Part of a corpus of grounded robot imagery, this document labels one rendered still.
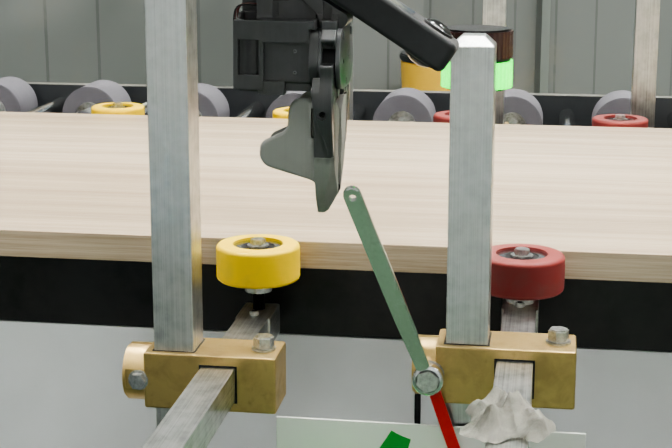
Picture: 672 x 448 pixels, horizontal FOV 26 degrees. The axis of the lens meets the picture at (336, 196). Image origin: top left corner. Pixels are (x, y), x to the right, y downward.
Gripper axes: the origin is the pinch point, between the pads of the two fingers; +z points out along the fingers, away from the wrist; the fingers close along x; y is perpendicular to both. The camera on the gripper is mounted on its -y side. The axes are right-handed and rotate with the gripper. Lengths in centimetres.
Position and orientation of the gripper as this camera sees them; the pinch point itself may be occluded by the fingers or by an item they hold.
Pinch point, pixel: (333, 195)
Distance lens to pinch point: 113.3
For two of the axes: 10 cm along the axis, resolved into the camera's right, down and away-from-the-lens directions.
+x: -1.5, 2.1, -9.7
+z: -0.1, 9.8, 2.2
